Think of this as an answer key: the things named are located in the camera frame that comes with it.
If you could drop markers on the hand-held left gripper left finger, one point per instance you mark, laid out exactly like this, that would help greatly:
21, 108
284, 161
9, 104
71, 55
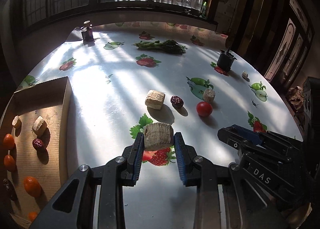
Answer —
137, 161

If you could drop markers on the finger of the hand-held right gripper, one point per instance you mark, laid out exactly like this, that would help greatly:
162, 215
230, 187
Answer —
230, 138
250, 134

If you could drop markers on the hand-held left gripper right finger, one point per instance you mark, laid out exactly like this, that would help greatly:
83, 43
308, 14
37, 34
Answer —
180, 161

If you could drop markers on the large beige sugarcane piece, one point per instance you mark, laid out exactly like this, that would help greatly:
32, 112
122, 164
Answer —
158, 136
155, 99

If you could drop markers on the small red date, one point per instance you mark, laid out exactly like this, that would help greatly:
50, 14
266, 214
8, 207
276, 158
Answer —
38, 144
10, 189

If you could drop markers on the brown cardboard box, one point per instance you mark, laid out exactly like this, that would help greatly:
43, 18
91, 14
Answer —
40, 109

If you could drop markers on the small white sugarcane piece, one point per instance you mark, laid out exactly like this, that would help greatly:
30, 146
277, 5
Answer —
16, 121

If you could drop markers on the small orange mandarin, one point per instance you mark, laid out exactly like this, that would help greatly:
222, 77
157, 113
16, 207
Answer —
8, 141

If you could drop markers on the red tomato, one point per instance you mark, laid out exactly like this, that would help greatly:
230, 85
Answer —
204, 108

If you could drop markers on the brown dried leaf bundle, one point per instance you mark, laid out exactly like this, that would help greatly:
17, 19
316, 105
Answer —
296, 96

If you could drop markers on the small beige sugarcane piece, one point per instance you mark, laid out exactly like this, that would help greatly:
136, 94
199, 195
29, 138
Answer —
245, 74

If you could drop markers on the large red date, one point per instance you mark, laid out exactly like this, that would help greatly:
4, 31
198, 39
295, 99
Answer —
177, 101

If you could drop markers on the black cylindrical container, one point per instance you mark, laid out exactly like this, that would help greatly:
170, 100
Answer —
225, 60

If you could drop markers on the fruit-print tablecloth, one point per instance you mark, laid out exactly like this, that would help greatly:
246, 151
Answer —
112, 81

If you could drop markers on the stained glass door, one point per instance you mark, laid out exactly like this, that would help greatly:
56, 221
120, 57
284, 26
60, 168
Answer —
290, 44

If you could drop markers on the green leafy vegetable bunch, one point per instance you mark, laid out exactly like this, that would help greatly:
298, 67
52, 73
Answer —
161, 46

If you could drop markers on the green bottle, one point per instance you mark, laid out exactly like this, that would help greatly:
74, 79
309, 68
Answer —
203, 10

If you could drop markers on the dark cup far left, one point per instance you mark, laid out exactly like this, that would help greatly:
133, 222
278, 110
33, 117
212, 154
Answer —
87, 33

